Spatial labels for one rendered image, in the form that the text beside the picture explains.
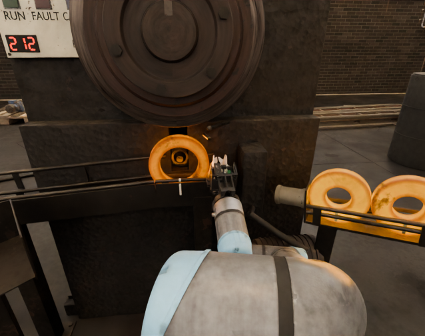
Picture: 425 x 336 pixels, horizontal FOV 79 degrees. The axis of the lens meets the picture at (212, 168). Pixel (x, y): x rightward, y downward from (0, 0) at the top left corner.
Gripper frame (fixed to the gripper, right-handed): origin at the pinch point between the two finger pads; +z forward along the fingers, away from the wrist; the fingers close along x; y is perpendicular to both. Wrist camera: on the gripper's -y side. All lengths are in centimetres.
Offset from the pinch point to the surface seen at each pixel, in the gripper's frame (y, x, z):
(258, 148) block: 5.7, -12.3, -1.0
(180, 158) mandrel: -2.6, 12.3, 5.6
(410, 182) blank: 13, -43, -25
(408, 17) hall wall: -81, -549, 609
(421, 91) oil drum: -47, -209, 142
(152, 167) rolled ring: 1.4, 20.7, -3.1
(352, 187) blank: 6.7, -33.2, -20.1
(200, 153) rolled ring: 5.0, 5.7, -1.6
